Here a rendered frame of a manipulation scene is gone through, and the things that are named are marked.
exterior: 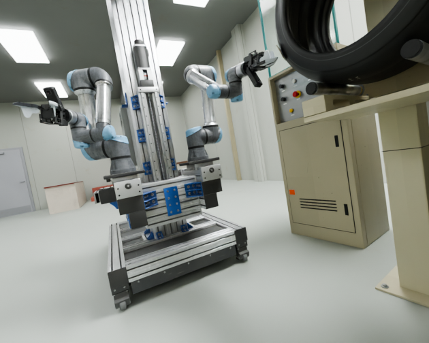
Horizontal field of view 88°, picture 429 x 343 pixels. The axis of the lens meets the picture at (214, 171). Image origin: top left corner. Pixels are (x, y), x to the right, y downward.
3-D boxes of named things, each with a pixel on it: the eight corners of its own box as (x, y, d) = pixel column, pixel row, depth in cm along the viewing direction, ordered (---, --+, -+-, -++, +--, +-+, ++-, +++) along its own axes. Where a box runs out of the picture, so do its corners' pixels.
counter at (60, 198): (86, 201, 802) (82, 181, 798) (79, 208, 609) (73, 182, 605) (65, 205, 774) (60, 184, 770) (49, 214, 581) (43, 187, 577)
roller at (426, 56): (435, 69, 78) (440, 54, 76) (453, 69, 74) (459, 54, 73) (397, 59, 59) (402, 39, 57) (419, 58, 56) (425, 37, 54)
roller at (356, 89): (351, 96, 101) (353, 85, 100) (361, 96, 98) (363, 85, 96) (304, 94, 83) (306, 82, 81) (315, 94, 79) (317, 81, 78)
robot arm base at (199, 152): (184, 162, 161) (182, 149, 161) (203, 159, 167) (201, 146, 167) (191, 161, 147) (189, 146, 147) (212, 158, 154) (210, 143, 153)
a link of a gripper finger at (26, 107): (13, 115, 91) (41, 118, 99) (12, 101, 91) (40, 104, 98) (11, 116, 93) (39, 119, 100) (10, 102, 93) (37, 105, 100)
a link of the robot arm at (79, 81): (105, 158, 130) (87, 63, 127) (81, 162, 131) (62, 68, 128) (115, 158, 142) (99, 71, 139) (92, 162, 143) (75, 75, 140)
